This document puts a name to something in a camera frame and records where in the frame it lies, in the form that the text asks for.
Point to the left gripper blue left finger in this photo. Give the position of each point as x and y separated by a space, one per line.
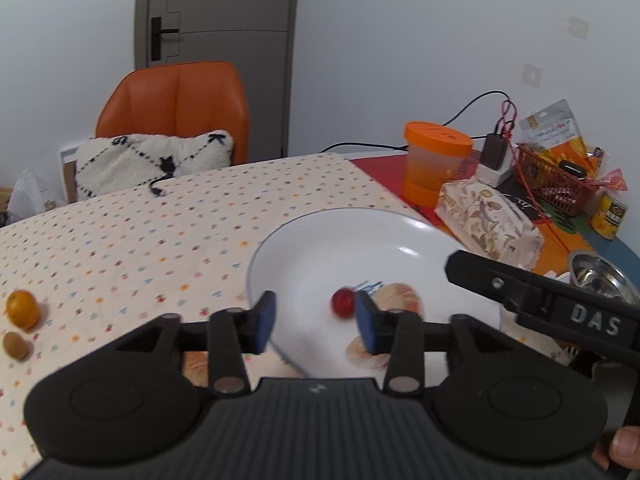
231 333

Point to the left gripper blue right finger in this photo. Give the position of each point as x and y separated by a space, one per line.
397 334

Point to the red cherry fruit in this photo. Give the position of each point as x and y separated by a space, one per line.
343 303

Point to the orange fruit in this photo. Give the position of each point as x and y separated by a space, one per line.
22 309

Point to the brown longan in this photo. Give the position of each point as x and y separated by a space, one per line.
15 347

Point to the person's right hand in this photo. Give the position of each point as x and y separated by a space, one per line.
624 449

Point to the steel bowl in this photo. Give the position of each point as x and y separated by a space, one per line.
600 276

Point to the white round plate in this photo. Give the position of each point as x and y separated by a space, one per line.
309 258

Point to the yellow tin can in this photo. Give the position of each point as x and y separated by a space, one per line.
608 215

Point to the floral tissue pack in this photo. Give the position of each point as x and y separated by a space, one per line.
489 224

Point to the red table mat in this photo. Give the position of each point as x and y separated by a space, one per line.
389 171

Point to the floral patterned tablecloth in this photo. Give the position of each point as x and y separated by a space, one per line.
103 267

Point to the white power strip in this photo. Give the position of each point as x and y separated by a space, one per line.
496 177

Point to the orange lidded plastic jar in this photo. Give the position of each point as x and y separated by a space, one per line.
434 156

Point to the black charger adapter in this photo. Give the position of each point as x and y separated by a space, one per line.
494 150

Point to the orange snack pouch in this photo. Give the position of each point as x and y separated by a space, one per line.
553 134

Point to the white black fuzzy cushion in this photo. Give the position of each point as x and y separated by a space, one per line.
105 166

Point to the orange leather chair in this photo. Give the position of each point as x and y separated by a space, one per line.
183 100

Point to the cardboard white framed panel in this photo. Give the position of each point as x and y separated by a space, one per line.
68 170

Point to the clear plastic bag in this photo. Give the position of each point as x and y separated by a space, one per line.
30 196

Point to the grey door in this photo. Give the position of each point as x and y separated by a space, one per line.
256 36

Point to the red wire basket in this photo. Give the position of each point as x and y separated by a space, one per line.
551 183

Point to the black door handle lock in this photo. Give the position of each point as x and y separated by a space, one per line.
158 32

